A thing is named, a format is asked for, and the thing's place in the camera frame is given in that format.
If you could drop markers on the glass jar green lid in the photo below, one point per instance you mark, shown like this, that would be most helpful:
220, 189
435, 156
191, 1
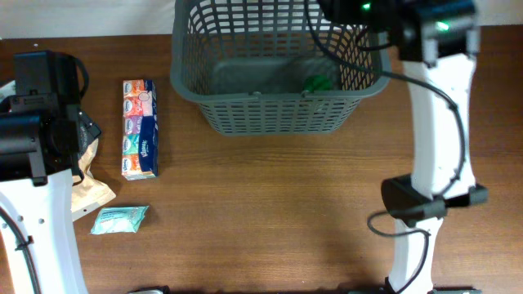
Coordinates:
317, 83

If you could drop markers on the Kleenex tissue multipack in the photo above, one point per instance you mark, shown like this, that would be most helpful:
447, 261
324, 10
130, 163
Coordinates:
140, 147

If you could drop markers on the brown paper pouch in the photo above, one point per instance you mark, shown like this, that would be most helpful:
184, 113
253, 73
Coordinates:
90, 193

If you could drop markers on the grey plastic shopping basket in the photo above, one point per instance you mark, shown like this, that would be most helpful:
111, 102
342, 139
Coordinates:
244, 63

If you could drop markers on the teal wet wipes pack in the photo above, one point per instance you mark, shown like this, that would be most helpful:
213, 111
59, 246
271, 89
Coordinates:
112, 220

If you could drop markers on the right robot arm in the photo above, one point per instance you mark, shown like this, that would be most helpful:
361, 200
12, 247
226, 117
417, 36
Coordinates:
437, 43

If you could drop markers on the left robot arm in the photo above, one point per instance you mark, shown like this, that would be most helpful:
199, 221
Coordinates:
40, 148

